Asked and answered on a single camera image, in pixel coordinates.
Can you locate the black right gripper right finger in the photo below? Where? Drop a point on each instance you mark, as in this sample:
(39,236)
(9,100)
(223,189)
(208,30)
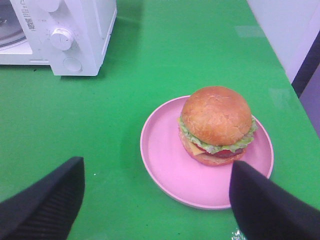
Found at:
(265,211)

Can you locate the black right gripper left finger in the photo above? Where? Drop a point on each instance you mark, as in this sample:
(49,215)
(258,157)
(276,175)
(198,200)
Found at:
(47,209)

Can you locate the pink round plate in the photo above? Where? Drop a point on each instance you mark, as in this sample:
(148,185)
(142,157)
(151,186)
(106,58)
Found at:
(173,170)

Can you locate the burger with lettuce and cheese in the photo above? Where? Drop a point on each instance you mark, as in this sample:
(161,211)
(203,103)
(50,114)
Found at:
(216,126)

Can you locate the round white door release button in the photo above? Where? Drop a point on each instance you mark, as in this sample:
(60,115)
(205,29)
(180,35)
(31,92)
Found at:
(72,64)

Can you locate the white microwave oven body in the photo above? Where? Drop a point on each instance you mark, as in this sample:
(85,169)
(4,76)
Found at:
(90,21)

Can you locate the glass microwave turntable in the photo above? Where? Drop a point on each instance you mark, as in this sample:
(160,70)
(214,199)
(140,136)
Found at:
(11,31)

